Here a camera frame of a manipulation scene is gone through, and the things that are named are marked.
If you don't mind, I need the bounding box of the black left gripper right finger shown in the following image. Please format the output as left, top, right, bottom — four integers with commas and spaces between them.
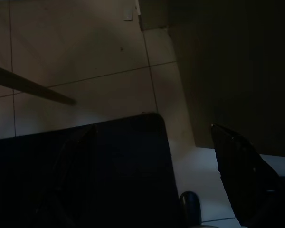
210, 123, 285, 228

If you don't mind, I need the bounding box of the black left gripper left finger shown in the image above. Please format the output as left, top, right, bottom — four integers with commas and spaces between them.
13, 124, 98, 228

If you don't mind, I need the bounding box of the grey fridge cabinet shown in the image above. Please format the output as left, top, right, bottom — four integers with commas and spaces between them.
167, 0, 285, 159

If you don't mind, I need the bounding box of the small white floor sticker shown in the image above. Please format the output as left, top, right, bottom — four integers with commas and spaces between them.
123, 3, 140, 22

